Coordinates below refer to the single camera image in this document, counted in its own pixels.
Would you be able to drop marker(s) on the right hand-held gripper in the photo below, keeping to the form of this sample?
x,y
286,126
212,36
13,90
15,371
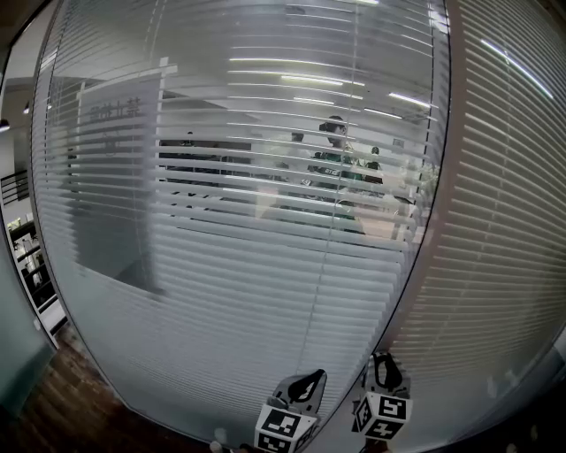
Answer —
x,y
382,416

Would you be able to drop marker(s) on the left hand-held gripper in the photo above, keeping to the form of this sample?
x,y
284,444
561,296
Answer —
x,y
283,431

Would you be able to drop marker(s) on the glass door with blinds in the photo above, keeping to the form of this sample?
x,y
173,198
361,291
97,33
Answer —
x,y
221,287

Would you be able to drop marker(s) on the white window blinds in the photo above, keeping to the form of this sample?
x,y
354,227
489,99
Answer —
x,y
499,221

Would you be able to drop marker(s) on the small white bottle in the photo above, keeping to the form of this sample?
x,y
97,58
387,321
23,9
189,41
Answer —
x,y
219,439

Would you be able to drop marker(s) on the grey metal window mullion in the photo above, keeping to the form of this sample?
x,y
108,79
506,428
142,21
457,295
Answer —
x,y
451,177

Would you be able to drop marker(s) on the frosted glass door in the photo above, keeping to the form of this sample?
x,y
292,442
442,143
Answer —
x,y
22,354

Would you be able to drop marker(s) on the short black metal railing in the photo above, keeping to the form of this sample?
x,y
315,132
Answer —
x,y
13,186

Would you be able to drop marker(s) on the black pendant lamp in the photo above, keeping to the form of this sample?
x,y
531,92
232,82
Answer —
x,y
3,125
26,109

